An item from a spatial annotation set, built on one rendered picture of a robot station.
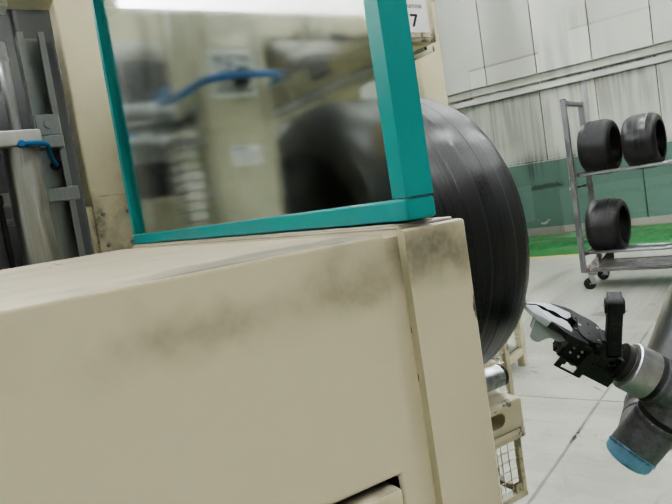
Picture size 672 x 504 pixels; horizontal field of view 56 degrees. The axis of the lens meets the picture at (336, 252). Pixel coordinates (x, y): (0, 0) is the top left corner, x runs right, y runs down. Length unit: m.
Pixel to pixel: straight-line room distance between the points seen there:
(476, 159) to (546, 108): 11.73
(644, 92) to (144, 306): 12.25
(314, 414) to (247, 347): 0.05
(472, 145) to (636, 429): 0.60
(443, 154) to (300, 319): 0.79
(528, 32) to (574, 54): 0.99
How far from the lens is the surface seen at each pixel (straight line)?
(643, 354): 1.24
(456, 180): 1.03
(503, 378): 1.27
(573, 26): 12.82
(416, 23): 1.64
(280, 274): 0.28
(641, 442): 1.31
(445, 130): 1.10
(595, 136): 6.68
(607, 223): 6.66
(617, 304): 1.18
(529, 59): 12.98
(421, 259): 0.32
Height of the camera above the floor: 1.29
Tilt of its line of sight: 5 degrees down
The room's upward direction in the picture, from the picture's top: 9 degrees counter-clockwise
